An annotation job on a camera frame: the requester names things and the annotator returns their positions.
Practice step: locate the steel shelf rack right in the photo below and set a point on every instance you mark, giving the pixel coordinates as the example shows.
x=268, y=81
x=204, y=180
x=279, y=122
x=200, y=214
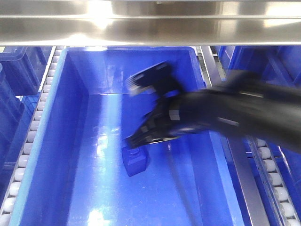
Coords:
x=200, y=25

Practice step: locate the right white roller track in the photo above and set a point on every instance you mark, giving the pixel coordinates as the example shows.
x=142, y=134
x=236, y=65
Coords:
x=278, y=196

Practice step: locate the large blue target bin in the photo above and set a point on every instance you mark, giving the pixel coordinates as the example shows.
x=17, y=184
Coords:
x=75, y=175

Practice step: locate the blue plastic part block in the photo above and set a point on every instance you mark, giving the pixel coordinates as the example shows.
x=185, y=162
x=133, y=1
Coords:
x=134, y=160

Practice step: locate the blue bin neighbour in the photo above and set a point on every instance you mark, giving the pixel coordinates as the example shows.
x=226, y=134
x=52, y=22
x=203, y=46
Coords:
x=279, y=65
x=21, y=72

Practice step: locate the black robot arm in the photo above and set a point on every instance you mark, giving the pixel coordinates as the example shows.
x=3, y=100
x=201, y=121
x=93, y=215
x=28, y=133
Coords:
x=242, y=105

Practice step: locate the blue bin left neighbour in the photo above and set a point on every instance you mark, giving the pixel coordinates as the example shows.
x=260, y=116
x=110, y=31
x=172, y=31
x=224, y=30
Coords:
x=21, y=72

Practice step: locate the left white roller track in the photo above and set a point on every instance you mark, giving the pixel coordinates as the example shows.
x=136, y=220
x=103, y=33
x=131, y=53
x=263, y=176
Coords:
x=15, y=182

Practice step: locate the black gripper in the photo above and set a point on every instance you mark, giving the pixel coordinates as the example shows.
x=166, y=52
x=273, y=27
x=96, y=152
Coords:
x=177, y=112

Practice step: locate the blue bin right neighbour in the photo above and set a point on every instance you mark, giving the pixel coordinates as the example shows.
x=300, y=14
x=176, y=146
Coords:
x=279, y=65

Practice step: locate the white roller track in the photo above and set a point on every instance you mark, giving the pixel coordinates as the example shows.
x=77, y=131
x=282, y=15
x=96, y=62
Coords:
x=278, y=196
x=15, y=182

